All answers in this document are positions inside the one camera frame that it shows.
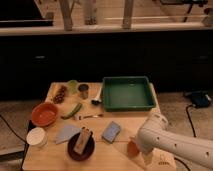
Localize black cable right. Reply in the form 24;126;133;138
185;103;198;139

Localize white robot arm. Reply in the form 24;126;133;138
135;113;213;169

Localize dark round plate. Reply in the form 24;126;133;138
67;133;95;161

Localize blue sponge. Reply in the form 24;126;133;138
101;121;121;143

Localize green cucumber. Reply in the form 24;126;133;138
61;103;82;119

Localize bunch of dark grapes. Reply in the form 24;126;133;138
53;86;67;104

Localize wooden block on plate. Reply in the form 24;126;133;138
73;127;92;155

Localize black cable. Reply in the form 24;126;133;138
0;114;28;145
185;103;198;139

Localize black cable left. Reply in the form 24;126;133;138
0;114;28;145

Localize orange bowl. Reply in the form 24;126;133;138
31;102;58;127

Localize green plastic tray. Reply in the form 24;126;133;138
102;76;156;112

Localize white cup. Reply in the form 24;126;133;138
26;127;47;147

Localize grey metal cup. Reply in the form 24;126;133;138
78;84;89;99

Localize dark blue floor device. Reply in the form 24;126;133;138
190;92;211;108

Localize green plastic cup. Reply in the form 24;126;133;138
67;80;78;94

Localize light blue cloth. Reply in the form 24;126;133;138
54;125;80;144

